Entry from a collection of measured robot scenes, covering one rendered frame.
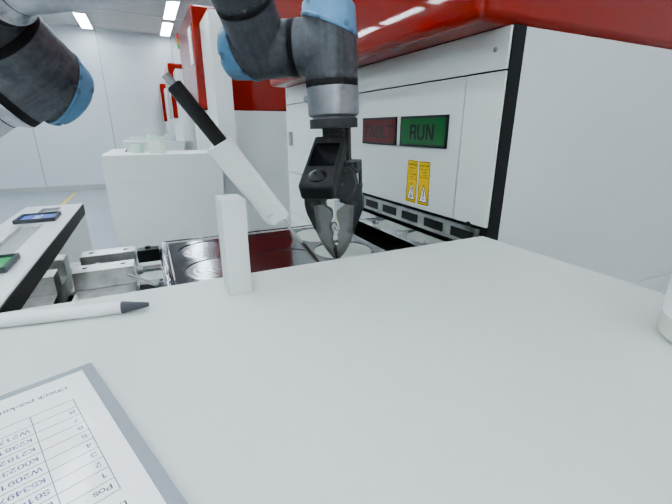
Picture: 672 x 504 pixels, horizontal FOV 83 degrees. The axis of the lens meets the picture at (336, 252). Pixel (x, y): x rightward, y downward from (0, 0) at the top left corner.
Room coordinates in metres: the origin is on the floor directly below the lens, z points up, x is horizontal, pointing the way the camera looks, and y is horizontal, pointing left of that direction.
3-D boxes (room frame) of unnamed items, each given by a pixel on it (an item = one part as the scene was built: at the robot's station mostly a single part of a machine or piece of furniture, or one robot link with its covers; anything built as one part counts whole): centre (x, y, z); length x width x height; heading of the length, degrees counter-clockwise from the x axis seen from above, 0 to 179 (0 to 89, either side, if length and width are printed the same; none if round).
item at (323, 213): (0.60, 0.01, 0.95); 0.06 x 0.03 x 0.09; 169
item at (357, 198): (0.57, -0.02, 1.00); 0.05 x 0.02 x 0.09; 80
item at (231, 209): (0.33, 0.08, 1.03); 0.06 x 0.04 x 0.13; 116
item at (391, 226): (0.70, -0.10, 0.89); 0.44 x 0.02 x 0.10; 26
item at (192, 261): (0.60, 0.08, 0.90); 0.34 x 0.34 x 0.01; 26
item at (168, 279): (0.52, 0.25, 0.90); 0.38 x 0.01 x 0.01; 26
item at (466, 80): (0.87, -0.03, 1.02); 0.81 x 0.03 x 0.40; 26
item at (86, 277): (0.53, 0.35, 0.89); 0.08 x 0.03 x 0.03; 116
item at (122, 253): (0.61, 0.38, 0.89); 0.08 x 0.03 x 0.03; 116
